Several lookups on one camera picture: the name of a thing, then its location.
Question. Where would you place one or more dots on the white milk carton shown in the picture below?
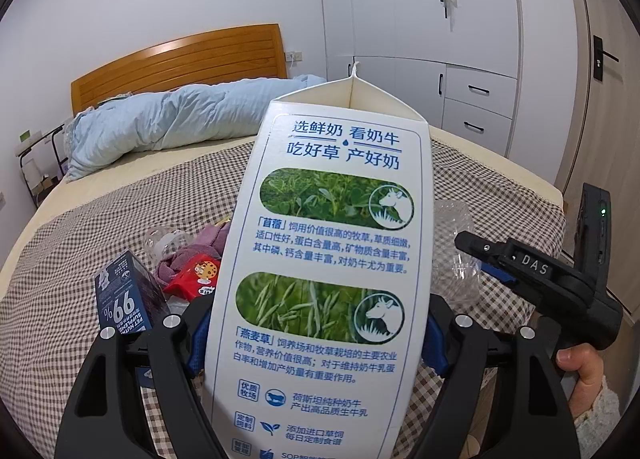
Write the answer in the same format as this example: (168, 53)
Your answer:
(320, 289)

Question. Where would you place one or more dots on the purple fleece cloth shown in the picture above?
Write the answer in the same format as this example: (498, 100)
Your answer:
(205, 241)

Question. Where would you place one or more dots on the white wardrobe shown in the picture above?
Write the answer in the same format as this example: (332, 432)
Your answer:
(400, 14)

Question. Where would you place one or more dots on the wooden door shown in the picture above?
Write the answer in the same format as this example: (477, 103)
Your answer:
(600, 139)

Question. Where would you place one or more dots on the clear plastic packaging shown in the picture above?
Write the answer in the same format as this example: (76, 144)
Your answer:
(452, 259)

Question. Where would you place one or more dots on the white wardrobe drawer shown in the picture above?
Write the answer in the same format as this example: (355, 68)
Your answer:
(492, 131)
(495, 96)

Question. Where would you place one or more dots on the light blue duvet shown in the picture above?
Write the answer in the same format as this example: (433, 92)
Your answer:
(175, 119)

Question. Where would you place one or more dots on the wall socket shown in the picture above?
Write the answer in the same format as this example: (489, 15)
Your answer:
(295, 55)

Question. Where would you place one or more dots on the red cookie packet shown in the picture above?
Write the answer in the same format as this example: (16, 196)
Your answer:
(192, 276)

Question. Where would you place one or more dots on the black metal side table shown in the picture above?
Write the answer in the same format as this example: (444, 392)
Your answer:
(40, 144)

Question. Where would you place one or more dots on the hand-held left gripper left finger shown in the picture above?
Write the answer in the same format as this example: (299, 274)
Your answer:
(198, 339)

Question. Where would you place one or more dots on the clear floral plastic container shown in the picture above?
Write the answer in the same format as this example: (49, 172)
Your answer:
(165, 241)

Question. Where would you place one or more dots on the person's right forearm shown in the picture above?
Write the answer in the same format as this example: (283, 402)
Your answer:
(602, 419)

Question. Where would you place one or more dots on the person's right hand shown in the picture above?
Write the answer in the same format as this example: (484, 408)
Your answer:
(580, 364)

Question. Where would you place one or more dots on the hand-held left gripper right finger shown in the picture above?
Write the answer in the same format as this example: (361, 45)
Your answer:
(432, 344)

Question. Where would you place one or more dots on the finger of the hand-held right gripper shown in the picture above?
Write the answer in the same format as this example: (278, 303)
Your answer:
(480, 245)
(500, 275)

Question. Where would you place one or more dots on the golden snack packet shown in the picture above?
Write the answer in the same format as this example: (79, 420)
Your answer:
(222, 222)

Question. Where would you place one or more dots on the dark blue cardboard box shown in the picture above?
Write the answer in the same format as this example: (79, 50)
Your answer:
(130, 289)

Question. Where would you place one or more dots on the brown checkered blanket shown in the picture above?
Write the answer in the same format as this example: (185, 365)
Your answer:
(100, 219)

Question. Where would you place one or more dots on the wooden bed frame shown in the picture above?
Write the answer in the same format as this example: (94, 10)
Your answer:
(175, 64)

